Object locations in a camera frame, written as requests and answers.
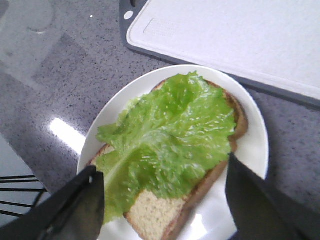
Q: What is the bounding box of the green lettuce leaf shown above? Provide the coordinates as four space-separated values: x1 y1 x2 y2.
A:
96 72 237 223

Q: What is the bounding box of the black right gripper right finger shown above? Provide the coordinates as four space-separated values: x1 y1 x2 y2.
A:
225 153 320 240

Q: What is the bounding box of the white cutting board grey rim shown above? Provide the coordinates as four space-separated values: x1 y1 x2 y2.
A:
119 0 320 109

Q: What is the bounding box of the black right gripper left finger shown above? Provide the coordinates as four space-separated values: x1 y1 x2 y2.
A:
0 166 105 240

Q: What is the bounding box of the black wire rack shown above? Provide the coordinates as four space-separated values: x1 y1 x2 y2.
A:
0 175 48 218

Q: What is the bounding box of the bottom toasted bread slice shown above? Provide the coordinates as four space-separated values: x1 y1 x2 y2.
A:
89 78 248 240

